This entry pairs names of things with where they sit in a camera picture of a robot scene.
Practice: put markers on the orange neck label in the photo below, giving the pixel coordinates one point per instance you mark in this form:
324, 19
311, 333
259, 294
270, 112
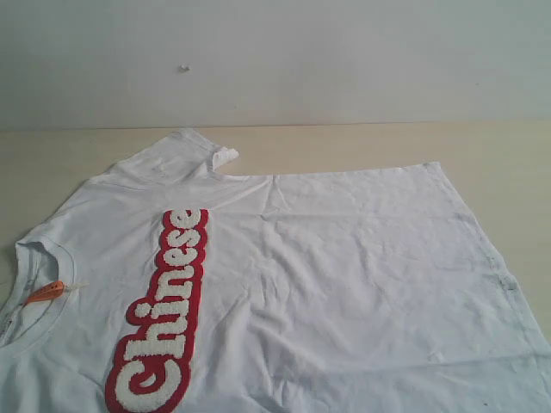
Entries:
48, 292

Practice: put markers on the white t-shirt red lettering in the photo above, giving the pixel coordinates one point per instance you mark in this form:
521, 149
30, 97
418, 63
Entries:
190, 291

